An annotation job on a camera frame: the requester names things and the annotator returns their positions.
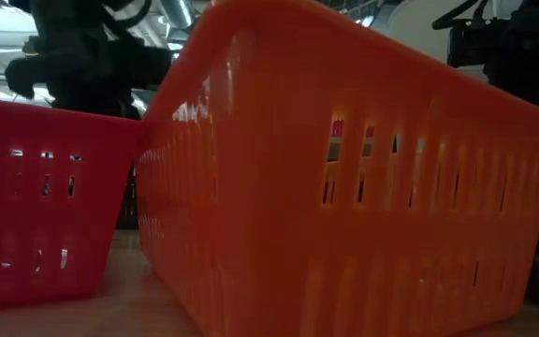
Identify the red plastic basket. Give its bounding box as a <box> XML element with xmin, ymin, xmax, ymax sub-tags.
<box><xmin>0</xmin><ymin>96</ymin><xmax>144</xmax><ymax>313</ymax></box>

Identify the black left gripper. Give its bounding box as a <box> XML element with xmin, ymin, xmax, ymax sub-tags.
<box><xmin>5</xmin><ymin>35</ymin><xmax>175</xmax><ymax>121</ymax></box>

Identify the orange plastic basket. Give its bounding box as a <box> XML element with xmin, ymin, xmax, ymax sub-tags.
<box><xmin>134</xmin><ymin>0</ymin><xmax>539</xmax><ymax>337</ymax></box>

